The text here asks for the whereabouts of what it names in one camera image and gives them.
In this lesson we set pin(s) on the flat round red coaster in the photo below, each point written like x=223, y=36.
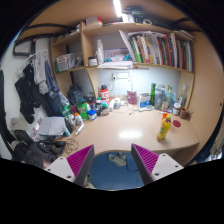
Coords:
x=176, y=123

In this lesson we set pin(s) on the magenta pouch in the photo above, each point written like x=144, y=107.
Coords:
x=132, y=98

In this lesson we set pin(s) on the brown mug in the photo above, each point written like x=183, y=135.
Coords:
x=184, y=113

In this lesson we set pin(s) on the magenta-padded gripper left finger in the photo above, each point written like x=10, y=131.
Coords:
x=78, y=160

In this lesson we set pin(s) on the pair of grey slippers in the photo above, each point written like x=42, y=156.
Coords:
x=117, y=159

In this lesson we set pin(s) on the grey hanging garment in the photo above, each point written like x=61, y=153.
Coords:
x=40, y=71

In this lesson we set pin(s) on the dark blue hanging garment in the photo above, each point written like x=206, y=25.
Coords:
x=51, y=90

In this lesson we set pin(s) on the yellow drink bottle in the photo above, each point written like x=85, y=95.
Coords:
x=164, y=130

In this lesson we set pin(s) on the blue-lidded white jar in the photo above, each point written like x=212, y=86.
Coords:
x=92, y=115

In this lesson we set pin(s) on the white ceiling tube light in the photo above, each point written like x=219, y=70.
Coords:
x=117, y=8

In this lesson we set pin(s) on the orange-capped white bottle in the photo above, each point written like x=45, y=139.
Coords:
x=78, y=120

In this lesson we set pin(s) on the wooden shelf unit with books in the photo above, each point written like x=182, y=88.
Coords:
x=89, y=43

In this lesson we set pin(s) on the green canister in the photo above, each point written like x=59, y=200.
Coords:
x=82, y=110

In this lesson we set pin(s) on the white wall power socket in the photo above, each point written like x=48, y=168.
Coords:
x=120, y=75

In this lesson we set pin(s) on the grey shaker bottle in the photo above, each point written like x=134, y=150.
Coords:
x=158, y=100

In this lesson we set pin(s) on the grey fabric bag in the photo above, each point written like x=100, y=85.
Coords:
x=51, y=126

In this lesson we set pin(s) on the orange plastic cup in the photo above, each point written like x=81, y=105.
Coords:
x=163, y=115

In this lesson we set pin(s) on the black bag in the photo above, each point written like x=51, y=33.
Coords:
x=75, y=95

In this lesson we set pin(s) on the blue and white carton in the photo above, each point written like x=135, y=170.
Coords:
x=144, y=101

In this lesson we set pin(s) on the white-lidded brown jar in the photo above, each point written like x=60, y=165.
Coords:
x=176, y=109

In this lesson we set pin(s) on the red and white canister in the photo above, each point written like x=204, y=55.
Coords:
x=104, y=94

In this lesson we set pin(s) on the black hanging garment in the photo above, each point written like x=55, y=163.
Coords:
x=27, y=93

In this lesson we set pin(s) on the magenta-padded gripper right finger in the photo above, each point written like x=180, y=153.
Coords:
x=146, y=160

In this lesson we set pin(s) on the tall green bottle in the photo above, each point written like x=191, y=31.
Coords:
x=153, y=94

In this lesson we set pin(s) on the black clothes pile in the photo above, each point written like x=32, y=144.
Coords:
x=36, y=151

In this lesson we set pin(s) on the yellow-capped clear bottle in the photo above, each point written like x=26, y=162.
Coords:
x=168, y=98

